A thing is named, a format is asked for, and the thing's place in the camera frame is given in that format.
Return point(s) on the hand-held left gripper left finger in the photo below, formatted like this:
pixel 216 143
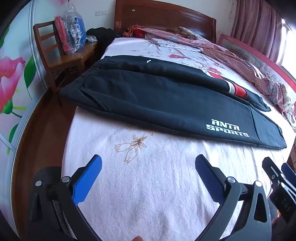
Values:
pixel 87 178

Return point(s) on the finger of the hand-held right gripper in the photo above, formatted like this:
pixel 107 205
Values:
pixel 289 171
pixel 271 169

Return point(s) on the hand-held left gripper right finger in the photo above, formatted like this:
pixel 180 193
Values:
pixel 208 178

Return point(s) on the black pants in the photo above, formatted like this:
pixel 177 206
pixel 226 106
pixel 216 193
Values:
pixel 161 97

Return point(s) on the person's left hand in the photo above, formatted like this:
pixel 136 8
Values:
pixel 138 238

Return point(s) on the bed with floral sheet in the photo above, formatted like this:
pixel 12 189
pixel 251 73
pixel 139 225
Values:
pixel 161 180

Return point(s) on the wooden chair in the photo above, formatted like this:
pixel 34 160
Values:
pixel 67 60

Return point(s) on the pink patterned quilt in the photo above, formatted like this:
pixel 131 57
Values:
pixel 231 55

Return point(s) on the floral print wardrobe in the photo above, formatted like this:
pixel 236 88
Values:
pixel 16 76

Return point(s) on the window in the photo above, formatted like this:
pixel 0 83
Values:
pixel 290 44

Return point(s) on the dark clothes pile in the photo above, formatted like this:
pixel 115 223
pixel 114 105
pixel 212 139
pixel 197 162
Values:
pixel 101 34

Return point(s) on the pink curtain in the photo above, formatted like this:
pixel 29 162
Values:
pixel 256 25

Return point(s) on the plastic bag of clothes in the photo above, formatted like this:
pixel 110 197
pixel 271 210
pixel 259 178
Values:
pixel 71 32

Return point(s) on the orange fringed cloth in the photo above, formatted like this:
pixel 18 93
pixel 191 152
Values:
pixel 129 31

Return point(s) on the red pillow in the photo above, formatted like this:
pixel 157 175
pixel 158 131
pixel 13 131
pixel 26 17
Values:
pixel 140 33

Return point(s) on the wooden headboard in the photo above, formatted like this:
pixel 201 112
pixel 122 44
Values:
pixel 161 18

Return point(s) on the white wall socket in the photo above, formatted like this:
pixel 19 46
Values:
pixel 101 12

